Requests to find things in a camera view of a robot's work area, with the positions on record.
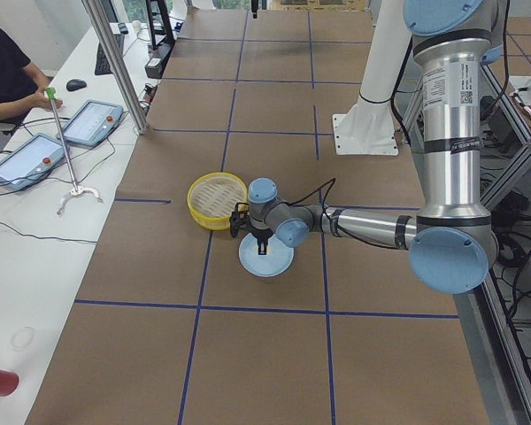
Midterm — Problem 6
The yellow plastic steamer basket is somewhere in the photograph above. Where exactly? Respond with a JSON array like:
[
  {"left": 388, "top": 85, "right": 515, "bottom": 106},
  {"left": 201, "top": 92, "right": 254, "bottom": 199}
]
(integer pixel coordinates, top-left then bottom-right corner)
[{"left": 187, "top": 172, "right": 248, "bottom": 231}]

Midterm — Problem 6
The far teach pendant tablet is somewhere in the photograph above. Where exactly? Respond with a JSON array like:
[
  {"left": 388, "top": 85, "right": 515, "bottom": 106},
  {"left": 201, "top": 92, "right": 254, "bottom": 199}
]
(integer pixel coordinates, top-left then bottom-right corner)
[{"left": 62, "top": 99, "right": 124, "bottom": 147}]

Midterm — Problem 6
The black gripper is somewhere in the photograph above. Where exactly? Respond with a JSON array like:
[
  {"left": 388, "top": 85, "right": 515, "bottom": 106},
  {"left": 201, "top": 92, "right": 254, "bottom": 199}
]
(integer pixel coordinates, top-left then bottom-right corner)
[{"left": 252, "top": 228, "right": 272, "bottom": 255}]

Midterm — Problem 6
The near teach pendant tablet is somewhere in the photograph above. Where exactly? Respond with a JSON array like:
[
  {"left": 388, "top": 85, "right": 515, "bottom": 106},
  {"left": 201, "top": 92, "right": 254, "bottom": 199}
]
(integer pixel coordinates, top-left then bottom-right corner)
[{"left": 0, "top": 133, "right": 65, "bottom": 190}]

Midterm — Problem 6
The light blue plate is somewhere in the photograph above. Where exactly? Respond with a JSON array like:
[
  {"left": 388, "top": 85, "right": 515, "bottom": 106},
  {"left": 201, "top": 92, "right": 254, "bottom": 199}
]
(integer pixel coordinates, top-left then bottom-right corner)
[{"left": 238, "top": 234, "right": 294, "bottom": 277}]

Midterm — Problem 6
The teach pendant tablet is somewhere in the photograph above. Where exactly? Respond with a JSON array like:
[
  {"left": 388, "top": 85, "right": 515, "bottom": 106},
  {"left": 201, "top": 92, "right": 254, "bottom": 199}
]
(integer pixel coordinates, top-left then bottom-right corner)
[
  {"left": 62, "top": 99, "right": 124, "bottom": 147},
  {"left": 0, "top": 133, "right": 65, "bottom": 190}
]

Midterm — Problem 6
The black keyboard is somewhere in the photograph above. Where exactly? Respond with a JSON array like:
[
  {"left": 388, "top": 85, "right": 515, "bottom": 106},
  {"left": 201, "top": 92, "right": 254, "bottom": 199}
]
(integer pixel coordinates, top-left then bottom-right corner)
[{"left": 94, "top": 31, "right": 126, "bottom": 76}]

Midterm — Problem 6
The black label printer box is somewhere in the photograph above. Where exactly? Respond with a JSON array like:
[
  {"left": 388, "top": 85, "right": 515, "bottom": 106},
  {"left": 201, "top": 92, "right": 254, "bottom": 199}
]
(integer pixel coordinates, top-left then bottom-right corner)
[{"left": 144, "top": 42, "right": 173, "bottom": 79}]

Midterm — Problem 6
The aluminium frame post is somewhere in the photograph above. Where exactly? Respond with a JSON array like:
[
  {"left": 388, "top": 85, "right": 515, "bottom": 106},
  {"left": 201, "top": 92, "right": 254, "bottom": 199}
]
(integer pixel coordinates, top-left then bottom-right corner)
[{"left": 81, "top": 0, "right": 149, "bottom": 135}]

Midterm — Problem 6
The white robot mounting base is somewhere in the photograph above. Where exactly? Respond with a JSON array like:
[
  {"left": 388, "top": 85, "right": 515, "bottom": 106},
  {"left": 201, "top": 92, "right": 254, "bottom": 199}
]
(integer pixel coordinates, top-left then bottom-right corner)
[{"left": 333, "top": 0, "right": 412, "bottom": 156}]

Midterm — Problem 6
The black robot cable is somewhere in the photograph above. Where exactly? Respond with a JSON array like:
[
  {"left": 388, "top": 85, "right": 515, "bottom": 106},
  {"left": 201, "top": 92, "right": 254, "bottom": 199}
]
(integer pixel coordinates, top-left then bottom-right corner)
[{"left": 287, "top": 177, "right": 337, "bottom": 207}]

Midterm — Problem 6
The green handled reacher grabber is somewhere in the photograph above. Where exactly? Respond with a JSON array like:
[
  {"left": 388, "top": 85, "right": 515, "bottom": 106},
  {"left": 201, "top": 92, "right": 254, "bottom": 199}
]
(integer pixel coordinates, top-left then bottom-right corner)
[{"left": 44, "top": 87, "right": 103, "bottom": 217}]

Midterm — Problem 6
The person in black shirt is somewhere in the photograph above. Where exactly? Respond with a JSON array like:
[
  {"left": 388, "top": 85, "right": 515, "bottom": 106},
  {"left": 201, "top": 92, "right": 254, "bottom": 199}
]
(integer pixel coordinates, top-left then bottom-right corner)
[{"left": 0, "top": 28, "right": 51, "bottom": 124}]

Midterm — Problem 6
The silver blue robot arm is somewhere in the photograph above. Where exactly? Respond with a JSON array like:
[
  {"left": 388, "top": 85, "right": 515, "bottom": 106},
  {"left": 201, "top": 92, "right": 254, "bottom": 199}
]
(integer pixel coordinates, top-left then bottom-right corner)
[{"left": 239, "top": 1, "right": 509, "bottom": 294}]

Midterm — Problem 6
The clear tape roll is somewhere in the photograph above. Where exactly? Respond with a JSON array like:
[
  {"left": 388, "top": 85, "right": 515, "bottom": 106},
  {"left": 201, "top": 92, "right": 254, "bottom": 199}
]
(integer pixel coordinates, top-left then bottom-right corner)
[{"left": 10, "top": 327, "right": 35, "bottom": 352}]

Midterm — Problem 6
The black computer mouse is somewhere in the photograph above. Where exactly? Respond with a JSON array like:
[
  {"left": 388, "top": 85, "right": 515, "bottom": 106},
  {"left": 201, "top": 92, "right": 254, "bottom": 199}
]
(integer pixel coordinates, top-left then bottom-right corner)
[{"left": 65, "top": 79, "right": 88, "bottom": 92}]

